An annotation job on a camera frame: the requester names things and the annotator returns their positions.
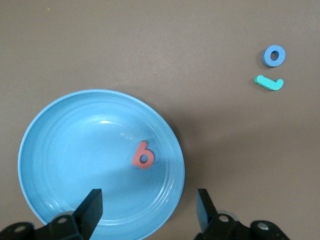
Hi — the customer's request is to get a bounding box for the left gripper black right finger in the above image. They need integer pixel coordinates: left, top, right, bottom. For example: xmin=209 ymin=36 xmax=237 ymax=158
xmin=196 ymin=188 xmax=251 ymax=240

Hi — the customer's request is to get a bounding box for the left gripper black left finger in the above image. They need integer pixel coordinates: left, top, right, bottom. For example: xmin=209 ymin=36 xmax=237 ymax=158
xmin=37 ymin=188 xmax=103 ymax=240

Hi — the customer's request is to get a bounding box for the salmon letter b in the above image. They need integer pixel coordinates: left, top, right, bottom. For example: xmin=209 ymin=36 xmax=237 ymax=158
xmin=131 ymin=140 xmax=155 ymax=170

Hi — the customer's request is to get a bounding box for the teal letter l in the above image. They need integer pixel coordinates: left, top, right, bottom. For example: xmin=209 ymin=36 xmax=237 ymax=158
xmin=253 ymin=74 xmax=285 ymax=92

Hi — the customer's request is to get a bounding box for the blue letter o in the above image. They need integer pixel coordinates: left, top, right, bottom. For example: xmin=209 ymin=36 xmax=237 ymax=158
xmin=261 ymin=44 xmax=287 ymax=68

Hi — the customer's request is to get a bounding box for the blue plate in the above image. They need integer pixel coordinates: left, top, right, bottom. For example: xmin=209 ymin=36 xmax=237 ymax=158
xmin=17 ymin=89 xmax=186 ymax=240

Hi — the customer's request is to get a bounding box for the brown table cover sheet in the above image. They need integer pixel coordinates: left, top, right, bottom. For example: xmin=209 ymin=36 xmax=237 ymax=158
xmin=0 ymin=0 xmax=320 ymax=240

